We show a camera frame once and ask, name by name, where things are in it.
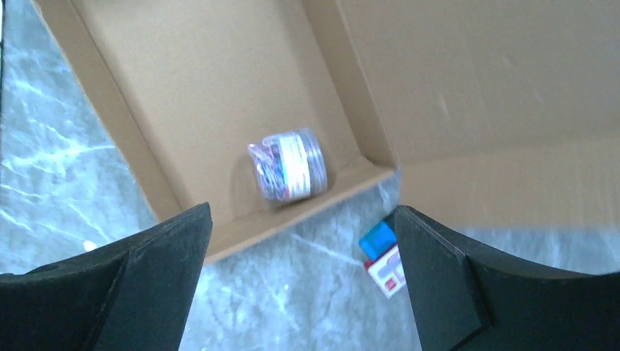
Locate small red white box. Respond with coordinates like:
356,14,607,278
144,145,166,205
362,244,407,299

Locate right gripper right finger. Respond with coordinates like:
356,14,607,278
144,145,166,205
393,205,619,350

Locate brown cardboard box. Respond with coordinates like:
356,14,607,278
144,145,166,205
34,1,619,262

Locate black blue marker pen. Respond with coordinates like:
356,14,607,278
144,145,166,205
358,221,397,261

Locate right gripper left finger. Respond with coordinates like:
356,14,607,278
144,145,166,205
1,203,213,350

